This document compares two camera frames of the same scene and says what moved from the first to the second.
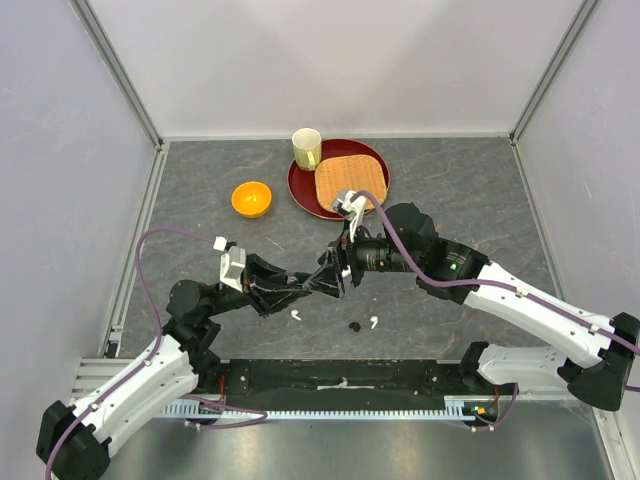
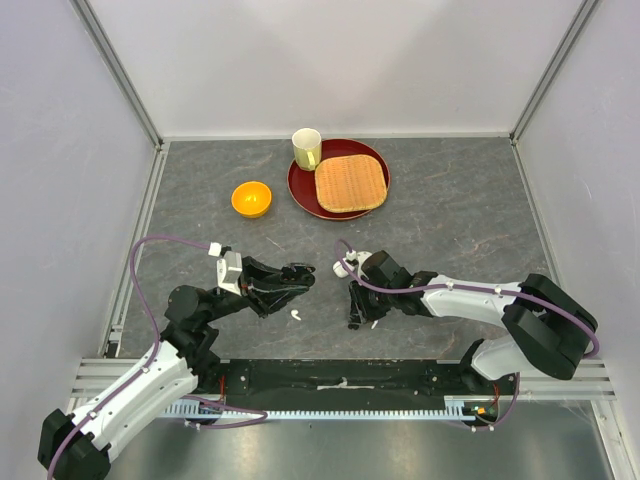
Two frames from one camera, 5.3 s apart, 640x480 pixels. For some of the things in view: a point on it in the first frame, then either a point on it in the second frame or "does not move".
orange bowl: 251,199 does not move
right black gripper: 329,280 → 359,311
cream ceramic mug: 307,147 does not move
